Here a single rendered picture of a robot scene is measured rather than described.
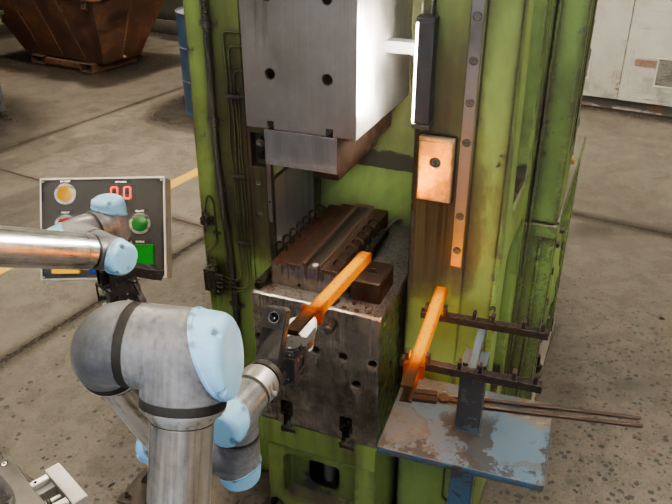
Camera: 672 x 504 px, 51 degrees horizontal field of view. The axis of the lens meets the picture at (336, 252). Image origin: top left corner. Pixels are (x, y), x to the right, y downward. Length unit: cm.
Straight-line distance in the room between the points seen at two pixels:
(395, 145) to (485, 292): 56
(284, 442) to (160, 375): 137
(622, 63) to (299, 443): 538
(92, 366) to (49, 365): 246
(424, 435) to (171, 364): 103
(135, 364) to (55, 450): 206
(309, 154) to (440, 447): 79
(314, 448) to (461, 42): 124
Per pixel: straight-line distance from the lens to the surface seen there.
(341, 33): 167
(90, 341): 97
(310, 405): 212
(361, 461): 218
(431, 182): 183
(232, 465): 129
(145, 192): 201
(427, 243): 192
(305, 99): 174
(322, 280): 193
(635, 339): 362
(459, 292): 197
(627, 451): 299
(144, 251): 200
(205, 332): 91
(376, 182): 229
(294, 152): 180
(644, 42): 690
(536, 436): 189
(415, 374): 156
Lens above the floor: 194
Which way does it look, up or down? 28 degrees down
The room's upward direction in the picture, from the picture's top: straight up
